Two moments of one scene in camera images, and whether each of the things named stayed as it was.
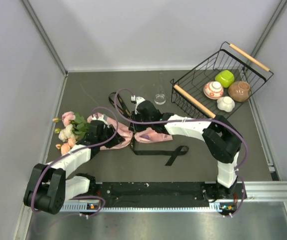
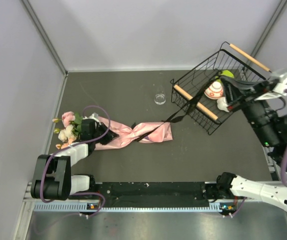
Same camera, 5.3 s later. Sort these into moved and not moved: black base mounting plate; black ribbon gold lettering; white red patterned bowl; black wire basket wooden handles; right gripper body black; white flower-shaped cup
Moved: right gripper body black; black ribbon gold lettering
Not moved: white red patterned bowl; black wire basket wooden handles; black base mounting plate; white flower-shaped cup
